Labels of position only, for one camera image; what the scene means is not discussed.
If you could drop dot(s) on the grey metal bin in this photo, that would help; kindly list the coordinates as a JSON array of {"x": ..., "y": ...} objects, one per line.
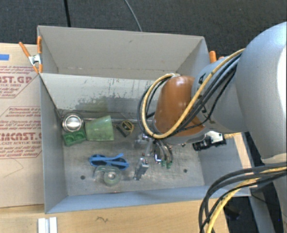
[{"x": 124, "y": 57}]

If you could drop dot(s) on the dark green toy block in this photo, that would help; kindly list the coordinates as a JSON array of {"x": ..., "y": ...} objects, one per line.
[{"x": 73, "y": 138}]

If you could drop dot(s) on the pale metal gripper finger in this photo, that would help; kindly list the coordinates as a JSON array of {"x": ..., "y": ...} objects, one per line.
[
  {"x": 141, "y": 169},
  {"x": 141, "y": 139}
]

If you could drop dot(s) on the shiny silver metal cup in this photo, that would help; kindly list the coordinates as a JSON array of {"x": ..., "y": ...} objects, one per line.
[{"x": 72, "y": 122}]

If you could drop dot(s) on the black cylinder on white bracket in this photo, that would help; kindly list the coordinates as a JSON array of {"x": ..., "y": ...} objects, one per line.
[{"x": 207, "y": 143}]

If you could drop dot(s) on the brown cardboard board red print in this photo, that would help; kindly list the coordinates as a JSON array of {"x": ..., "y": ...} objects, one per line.
[{"x": 17, "y": 173}]

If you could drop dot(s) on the pale green translucent cup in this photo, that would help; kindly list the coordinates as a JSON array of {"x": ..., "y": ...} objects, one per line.
[{"x": 100, "y": 129}]

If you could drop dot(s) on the blue sunglasses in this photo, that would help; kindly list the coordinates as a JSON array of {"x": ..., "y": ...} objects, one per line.
[{"x": 109, "y": 161}]

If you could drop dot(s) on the small black and brass tool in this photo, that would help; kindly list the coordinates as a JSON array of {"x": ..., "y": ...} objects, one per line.
[{"x": 125, "y": 127}]

